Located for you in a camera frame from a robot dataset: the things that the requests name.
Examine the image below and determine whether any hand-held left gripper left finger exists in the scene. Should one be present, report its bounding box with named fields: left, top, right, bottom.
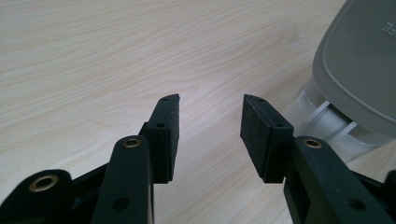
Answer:
left=138, top=93, right=181, bottom=185

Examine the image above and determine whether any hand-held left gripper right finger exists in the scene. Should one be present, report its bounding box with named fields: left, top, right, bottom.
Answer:
left=239, top=93, right=295, bottom=184

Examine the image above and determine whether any clear jug with grey lid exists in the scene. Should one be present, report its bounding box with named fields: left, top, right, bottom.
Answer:
left=284, top=0, right=396, bottom=164

